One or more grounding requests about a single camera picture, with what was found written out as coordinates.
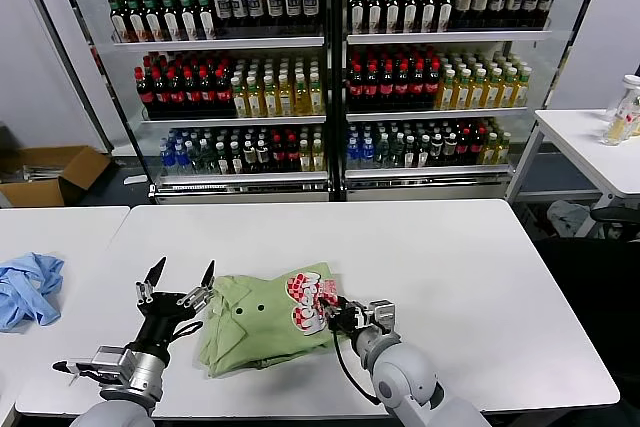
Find green cap dark tea bottle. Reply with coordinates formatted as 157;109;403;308
384;0;402;34
176;0;199;41
194;0;217;40
366;0;384;34
158;0;181;41
402;0;420;33
124;0;146;42
108;0;129;42
436;0;454;32
419;0;438;33
141;0;164;42
348;0;366;34

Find clear jar white lid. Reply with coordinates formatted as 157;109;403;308
608;73;640;121

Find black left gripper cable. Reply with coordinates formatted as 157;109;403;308
169;320;204;343

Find white side table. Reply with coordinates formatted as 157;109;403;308
504;107;640;241

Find glass cabinet door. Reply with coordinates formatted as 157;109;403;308
504;0;614;203
13;0;157;206

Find white display cabinet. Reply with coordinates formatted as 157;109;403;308
339;0;557;203
79;0;335;206

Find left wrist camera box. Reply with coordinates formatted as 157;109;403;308
52;345;135;382

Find beige label dark drink bottle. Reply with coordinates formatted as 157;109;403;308
471;0;491;28
453;0;474;28

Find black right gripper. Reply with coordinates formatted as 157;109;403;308
318;297;372;339

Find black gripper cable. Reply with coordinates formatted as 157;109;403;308
327;330;382;406
169;320;204;343

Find red cap cola bottle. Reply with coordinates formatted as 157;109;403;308
363;64;380;107
151;69;170;116
409;62;427;107
470;126;486;165
378;64;396;107
183;69;202;116
394;63;411;107
214;68;234;116
348;64;365;107
167;69;186;116
284;134;300;172
270;135;286;172
134;70;155;116
456;127;472;166
425;61;442;106
198;68;218;116

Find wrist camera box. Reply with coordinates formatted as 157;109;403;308
367;298;400;334
52;345;135;382

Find light green t-shirt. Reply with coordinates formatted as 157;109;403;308
197;260;351;379

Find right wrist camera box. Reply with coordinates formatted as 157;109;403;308
367;298;400;334

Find white plastic bag bundle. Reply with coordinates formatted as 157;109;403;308
546;199;600;242

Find crumpled light blue shirt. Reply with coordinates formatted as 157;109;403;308
0;251;65;332

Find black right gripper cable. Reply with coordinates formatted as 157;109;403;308
327;330;382;406

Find open cardboard box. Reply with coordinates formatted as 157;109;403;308
0;145;112;209

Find clear jar yellow contents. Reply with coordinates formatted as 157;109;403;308
601;109;632;147

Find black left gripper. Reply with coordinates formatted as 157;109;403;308
130;256;217;351

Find plastic wrapped metal parts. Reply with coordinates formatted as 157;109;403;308
0;161;60;184

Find black office chair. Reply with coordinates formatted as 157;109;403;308
534;206;640;328

